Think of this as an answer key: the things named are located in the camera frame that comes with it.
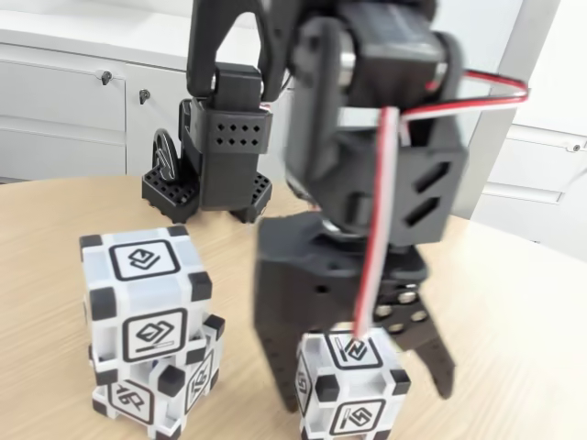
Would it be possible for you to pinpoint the white cube with zigzag symbol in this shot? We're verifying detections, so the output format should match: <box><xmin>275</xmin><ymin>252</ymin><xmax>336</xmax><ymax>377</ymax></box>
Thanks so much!
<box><xmin>293</xmin><ymin>325</ymin><xmax>413</xmax><ymax>440</ymax></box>

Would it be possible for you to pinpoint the white cube with lamp symbol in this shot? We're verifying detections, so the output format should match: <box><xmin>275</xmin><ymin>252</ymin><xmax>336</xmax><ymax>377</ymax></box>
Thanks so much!
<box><xmin>88</xmin><ymin>313</ymin><xmax>227</xmax><ymax>435</ymax></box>

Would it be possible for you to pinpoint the white cube with layered-squares symbol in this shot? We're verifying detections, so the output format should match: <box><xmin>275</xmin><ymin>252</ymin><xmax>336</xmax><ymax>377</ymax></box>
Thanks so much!
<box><xmin>78</xmin><ymin>225</ymin><xmax>215</xmax><ymax>375</ymax></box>

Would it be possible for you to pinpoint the grey metal pillar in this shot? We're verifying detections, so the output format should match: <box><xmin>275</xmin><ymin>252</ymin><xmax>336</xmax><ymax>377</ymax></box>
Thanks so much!
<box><xmin>447</xmin><ymin>0</ymin><xmax>564</xmax><ymax>222</ymax></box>

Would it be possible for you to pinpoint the white drawer cabinet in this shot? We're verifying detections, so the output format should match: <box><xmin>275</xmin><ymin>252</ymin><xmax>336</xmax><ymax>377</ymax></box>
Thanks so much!
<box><xmin>471</xmin><ymin>81</ymin><xmax>587</xmax><ymax>265</ymax></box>

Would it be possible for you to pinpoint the red white gripper servo wire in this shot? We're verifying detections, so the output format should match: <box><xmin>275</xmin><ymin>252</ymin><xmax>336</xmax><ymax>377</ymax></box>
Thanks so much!
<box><xmin>355</xmin><ymin>68</ymin><xmax>531</xmax><ymax>340</ymax></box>

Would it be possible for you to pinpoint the black round clamp disc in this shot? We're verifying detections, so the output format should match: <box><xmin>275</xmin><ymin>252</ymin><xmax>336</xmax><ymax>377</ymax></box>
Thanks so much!
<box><xmin>152</xmin><ymin>128</ymin><xmax>179</xmax><ymax>185</ymax></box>

